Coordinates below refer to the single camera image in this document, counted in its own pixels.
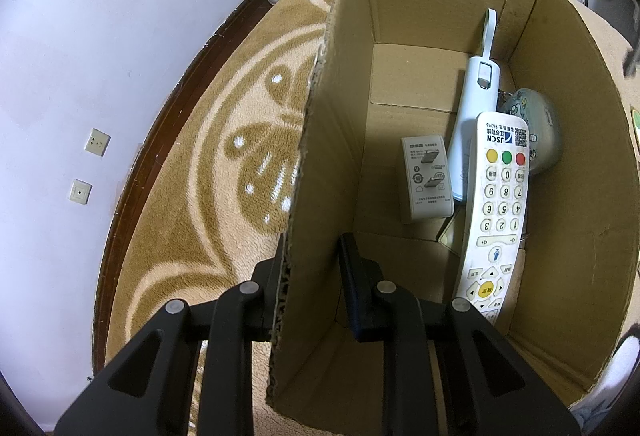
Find white remote control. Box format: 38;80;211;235
452;112;532;327

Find white labelled power adapter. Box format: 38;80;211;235
400;135;453;224

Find grey patterned pouch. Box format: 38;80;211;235
497;87;563;175

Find brown patterned plush blanket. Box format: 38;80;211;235
105;0;640;436

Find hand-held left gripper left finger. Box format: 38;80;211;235
54;236;288;436

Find white cloth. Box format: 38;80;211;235
570;323;640;436

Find brown cardboard box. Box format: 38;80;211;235
265;0;640;422

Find light blue handheld device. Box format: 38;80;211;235
446;8;501;204

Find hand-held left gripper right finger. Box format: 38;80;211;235
339;232;583;436

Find beige wall power socket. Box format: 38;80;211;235
84;128;111;157

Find beige wall antenna socket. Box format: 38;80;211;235
69;178;93;207

